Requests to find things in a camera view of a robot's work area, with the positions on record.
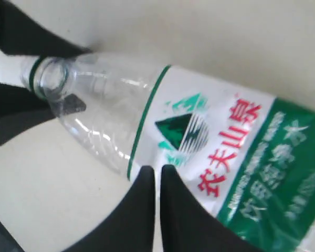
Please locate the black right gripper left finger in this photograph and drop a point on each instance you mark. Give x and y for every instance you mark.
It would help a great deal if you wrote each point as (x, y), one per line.
(130, 226)

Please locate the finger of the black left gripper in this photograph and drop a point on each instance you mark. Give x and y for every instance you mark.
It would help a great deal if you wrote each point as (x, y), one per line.
(20, 110)
(21, 35)

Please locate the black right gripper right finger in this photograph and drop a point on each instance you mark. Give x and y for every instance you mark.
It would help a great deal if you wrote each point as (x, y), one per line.
(186, 225)

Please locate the clear plastic water bottle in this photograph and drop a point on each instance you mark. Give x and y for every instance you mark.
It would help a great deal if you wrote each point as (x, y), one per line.
(246, 158)

